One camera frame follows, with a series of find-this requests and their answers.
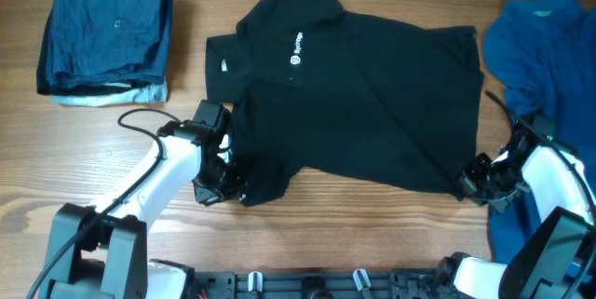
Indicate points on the folded dark blue shorts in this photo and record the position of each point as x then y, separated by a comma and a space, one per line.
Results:
108, 40

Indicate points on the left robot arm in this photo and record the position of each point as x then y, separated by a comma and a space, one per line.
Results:
100, 250

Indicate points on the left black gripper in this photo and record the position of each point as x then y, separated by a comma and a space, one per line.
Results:
206, 195

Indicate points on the black polo shirt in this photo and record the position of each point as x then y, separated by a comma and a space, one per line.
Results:
315, 85

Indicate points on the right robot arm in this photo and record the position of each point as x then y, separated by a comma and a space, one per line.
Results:
558, 259

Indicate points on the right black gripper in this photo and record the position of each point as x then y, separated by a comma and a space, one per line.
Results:
470, 187

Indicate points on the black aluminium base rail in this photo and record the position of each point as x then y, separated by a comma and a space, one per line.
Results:
396, 284

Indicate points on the blue polo shirt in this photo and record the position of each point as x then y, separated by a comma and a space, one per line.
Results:
543, 51

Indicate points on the folded light denim garment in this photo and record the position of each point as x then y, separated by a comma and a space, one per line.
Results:
153, 93

